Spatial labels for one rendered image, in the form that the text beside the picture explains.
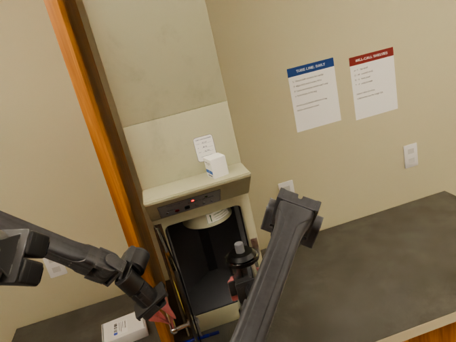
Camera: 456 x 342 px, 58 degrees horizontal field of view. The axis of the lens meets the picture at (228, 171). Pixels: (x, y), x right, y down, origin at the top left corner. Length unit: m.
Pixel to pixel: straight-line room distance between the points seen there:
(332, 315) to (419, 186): 0.95
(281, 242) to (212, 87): 0.67
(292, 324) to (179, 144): 0.72
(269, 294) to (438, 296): 1.00
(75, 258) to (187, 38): 0.66
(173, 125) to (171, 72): 0.15
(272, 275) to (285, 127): 1.19
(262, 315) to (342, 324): 0.85
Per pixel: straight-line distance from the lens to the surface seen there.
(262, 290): 0.65
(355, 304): 1.55
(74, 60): 1.13
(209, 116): 1.25
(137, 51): 1.21
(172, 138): 1.25
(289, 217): 0.71
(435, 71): 2.12
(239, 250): 1.28
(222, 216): 1.38
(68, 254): 1.08
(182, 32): 1.22
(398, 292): 1.59
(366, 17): 1.91
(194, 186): 1.19
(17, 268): 0.60
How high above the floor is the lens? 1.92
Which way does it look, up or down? 19 degrees down
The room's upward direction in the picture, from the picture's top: 13 degrees counter-clockwise
